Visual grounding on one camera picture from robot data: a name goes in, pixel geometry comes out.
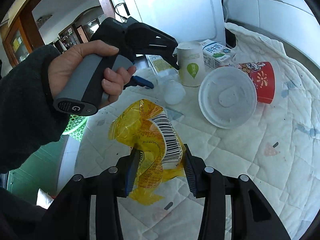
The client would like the white paper cup green leaf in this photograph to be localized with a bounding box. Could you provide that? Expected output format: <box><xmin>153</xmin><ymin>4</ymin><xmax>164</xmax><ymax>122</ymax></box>
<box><xmin>177</xmin><ymin>41</ymin><xmax>206</xmax><ymax>87</ymax></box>

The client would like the green plastic waste basket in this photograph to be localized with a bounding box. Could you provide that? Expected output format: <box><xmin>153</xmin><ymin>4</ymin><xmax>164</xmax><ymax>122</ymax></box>
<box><xmin>62</xmin><ymin>115</ymin><xmax>88</xmax><ymax>142</ymax></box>

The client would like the white blue milk carton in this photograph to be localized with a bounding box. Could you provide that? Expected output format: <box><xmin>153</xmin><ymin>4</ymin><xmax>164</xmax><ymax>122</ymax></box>
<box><xmin>200</xmin><ymin>39</ymin><xmax>235</xmax><ymax>69</ymax></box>

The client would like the person's left hand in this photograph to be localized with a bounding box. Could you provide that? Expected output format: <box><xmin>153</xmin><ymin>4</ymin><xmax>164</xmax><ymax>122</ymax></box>
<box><xmin>48</xmin><ymin>40</ymin><xmax>136</xmax><ymax>108</ymax></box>

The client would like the white microwave oven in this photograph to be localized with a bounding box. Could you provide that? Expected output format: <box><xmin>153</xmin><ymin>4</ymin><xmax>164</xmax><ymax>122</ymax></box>
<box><xmin>124</xmin><ymin>0</ymin><xmax>226</xmax><ymax>45</ymax></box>

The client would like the white quilted mat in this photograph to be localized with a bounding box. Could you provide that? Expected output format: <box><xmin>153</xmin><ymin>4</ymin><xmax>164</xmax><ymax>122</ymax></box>
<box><xmin>119</xmin><ymin>23</ymin><xmax>319</xmax><ymax>239</ymax></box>

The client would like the clear plastic round lid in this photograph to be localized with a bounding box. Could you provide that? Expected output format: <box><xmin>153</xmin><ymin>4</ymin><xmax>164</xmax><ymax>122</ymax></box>
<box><xmin>199</xmin><ymin>67</ymin><xmax>257</xmax><ymax>129</ymax></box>

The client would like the red printed paper cup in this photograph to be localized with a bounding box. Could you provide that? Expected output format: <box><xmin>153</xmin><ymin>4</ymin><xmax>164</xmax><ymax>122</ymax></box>
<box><xmin>235</xmin><ymin>62</ymin><xmax>276</xmax><ymax>104</ymax></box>

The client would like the yellow plastic wrapper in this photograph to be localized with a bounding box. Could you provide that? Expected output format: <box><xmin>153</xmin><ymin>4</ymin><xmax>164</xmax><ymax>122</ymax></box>
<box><xmin>108</xmin><ymin>99</ymin><xmax>186</xmax><ymax>205</ymax></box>

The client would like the green lower drawer cabinet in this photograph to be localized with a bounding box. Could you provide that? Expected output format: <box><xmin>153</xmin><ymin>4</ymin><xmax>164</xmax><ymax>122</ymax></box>
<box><xmin>7</xmin><ymin>135</ymin><xmax>68</xmax><ymax>204</ymax></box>

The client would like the clear bottle yellow label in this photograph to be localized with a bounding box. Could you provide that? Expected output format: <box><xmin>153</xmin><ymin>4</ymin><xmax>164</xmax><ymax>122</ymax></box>
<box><xmin>146</xmin><ymin>55</ymin><xmax>180</xmax><ymax>83</ymax></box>

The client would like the white paper sheet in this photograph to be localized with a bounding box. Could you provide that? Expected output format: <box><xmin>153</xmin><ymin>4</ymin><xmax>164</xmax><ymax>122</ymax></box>
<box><xmin>36</xmin><ymin>189</ymin><xmax>54</xmax><ymax>210</ymax></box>

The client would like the small clear plastic cup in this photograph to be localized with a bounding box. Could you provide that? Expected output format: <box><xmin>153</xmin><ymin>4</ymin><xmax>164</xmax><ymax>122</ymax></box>
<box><xmin>164</xmin><ymin>80</ymin><xmax>186</xmax><ymax>105</ymax></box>

